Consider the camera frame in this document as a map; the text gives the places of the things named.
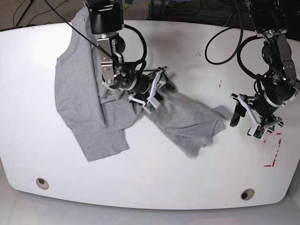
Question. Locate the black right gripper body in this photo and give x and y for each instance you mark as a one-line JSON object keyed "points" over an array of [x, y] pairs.
{"points": [[151, 85]]}

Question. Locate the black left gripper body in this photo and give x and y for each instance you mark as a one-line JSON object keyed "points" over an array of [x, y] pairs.
{"points": [[247, 103]]}

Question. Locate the grey t-shirt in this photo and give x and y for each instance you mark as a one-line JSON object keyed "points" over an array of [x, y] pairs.
{"points": [[98, 117]]}

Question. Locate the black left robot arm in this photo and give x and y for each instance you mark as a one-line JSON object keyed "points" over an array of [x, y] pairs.
{"points": [[279, 84]]}

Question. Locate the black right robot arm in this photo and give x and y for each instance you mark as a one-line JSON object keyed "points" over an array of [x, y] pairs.
{"points": [[106, 20]]}

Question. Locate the red tape rectangle marking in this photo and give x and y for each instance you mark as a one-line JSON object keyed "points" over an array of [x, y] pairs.
{"points": [[270, 148]]}

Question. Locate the left table grommet hole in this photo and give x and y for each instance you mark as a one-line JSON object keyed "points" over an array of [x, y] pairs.
{"points": [[42, 183]]}

